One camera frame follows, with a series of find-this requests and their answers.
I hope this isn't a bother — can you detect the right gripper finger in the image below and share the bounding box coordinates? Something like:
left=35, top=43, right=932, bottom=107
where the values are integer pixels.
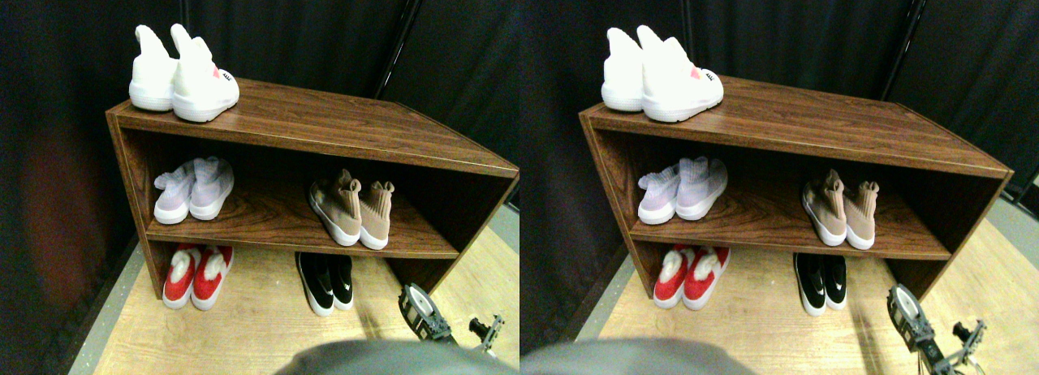
left=886, top=282, right=937, bottom=351
left=397, top=282, right=453, bottom=343

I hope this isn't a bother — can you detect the black shoe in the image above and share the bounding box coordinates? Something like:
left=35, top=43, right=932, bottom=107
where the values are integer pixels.
left=821, top=254, right=848, bottom=311
left=794, top=252, right=827, bottom=317
left=329, top=254, right=356, bottom=311
left=295, top=252, right=335, bottom=317

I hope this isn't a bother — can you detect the beige shoe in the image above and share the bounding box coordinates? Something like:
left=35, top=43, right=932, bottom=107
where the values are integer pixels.
left=308, top=169, right=363, bottom=247
left=359, top=180, right=395, bottom=251
left=802, top=169, right=847, bottom=247
left=844, top=181, right=880, bottom=251

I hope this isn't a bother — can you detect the brown shoe rack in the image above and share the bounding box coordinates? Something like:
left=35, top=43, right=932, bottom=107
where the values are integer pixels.
left=579, top=76, right=1015, bottom=301
left=106, top=77, right=520, bottom=299

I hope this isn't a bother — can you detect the lilac shoe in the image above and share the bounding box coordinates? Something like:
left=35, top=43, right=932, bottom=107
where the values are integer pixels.
left=189, top=156, right=235, bottom=222
left=638, top=166, right=682, bottom=225
left=675, top=156, right=729, bottom=222
left=153, top=164, right=196, bottom=225

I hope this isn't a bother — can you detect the white shoe with red mark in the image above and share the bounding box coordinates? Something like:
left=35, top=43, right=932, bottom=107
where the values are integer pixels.
left=170, top=24, right=240, bottom=123
left=636, top=25, right=724, bottom=123

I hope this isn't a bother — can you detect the black bracket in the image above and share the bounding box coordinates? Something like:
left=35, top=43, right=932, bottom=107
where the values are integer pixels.
left=950, top=317, right=989, bottom=369
left=468, top=313, right=507, bottom=358

